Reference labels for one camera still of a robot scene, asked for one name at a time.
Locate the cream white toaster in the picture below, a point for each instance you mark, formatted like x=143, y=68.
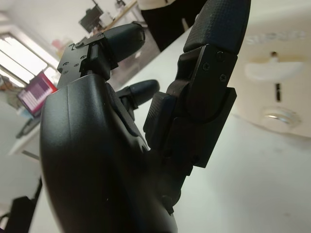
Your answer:
x=279, y=72

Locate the black computer monitor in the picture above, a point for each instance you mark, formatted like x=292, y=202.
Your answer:
x=90, y=19

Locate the laptop with purple screen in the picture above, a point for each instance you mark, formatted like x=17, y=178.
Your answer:
x=36, y=94

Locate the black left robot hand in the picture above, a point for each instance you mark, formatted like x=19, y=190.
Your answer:
x=97, y=157

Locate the white office desk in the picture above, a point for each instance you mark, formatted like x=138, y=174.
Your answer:
x=29, y=144

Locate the person in beige jacket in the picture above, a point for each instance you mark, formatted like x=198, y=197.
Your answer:
x=165, y=26

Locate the bright window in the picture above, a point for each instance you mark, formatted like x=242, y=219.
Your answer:
x=14, y=51

